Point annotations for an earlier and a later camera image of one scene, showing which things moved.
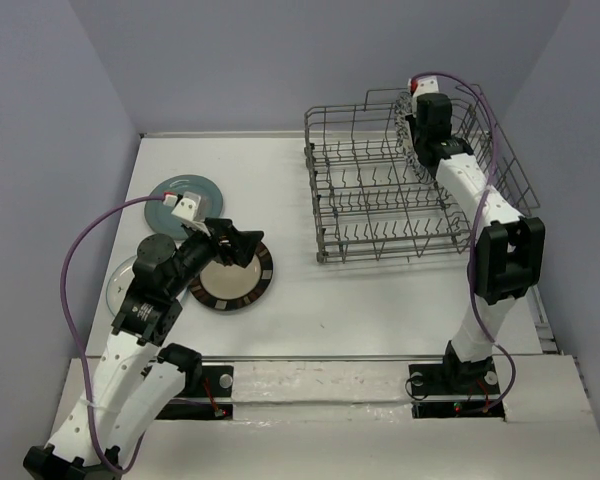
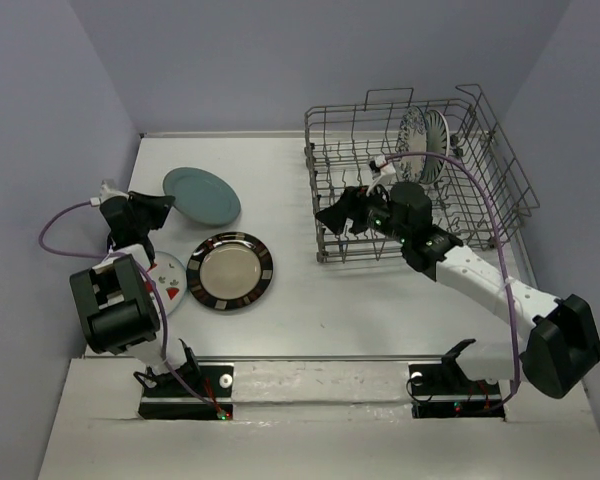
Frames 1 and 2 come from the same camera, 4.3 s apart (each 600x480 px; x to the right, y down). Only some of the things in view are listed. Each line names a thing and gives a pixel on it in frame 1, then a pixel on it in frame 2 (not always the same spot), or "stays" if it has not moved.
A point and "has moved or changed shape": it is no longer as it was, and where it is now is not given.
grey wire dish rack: x=368 y=200 stays
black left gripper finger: x=243 y=244 -> x=152 y=209
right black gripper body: x=417 y=130 -> x=374 y=214
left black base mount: x=211 y=382 stays
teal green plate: x=159 y=216 has moved or changed shape
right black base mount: x=455 y=378 stays
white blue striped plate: x=403 y=106 has moved or changed shape
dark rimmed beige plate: x=233 y=287 stays
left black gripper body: x=198 y=251 -> x=139 y=226
